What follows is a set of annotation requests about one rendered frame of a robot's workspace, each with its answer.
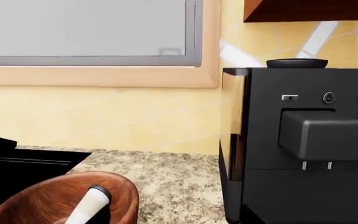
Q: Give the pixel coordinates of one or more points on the white cup with black rim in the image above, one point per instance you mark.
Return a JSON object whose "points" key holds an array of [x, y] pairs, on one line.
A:
{"points": [[89, 205]]}

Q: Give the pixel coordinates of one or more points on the brown wooden bowl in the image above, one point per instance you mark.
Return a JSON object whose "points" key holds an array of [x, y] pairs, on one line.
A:
{"points": [[42, 198]]}

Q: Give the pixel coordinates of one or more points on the grey framed window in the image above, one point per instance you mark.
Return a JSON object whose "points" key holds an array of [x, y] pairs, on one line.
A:
{"points": [[89, 35]]}

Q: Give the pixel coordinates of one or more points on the black coffee machine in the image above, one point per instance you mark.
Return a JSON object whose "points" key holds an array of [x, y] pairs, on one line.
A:
{"points": [[291, 186]]}

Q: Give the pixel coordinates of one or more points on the brown wooden wall cabinet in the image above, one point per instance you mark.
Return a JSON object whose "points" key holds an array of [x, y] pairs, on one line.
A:
{"points": [[306, 10]]}

